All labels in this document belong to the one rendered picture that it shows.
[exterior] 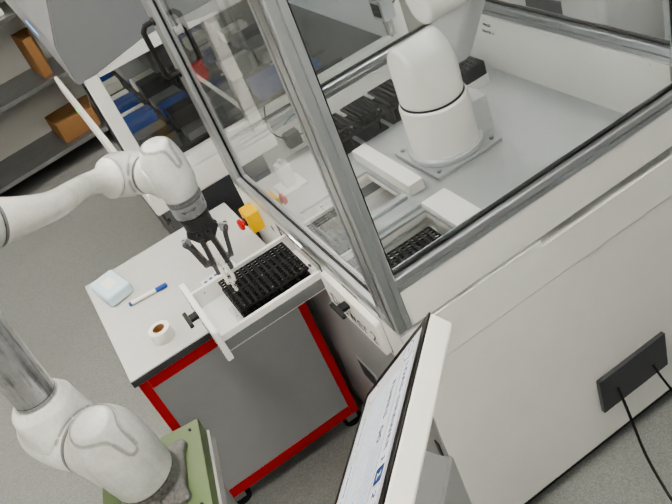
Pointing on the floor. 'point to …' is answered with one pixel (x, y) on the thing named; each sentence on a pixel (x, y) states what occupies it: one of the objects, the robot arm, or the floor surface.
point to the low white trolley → (168, 303)
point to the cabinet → (543, 366)
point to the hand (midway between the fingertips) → (225, 270)
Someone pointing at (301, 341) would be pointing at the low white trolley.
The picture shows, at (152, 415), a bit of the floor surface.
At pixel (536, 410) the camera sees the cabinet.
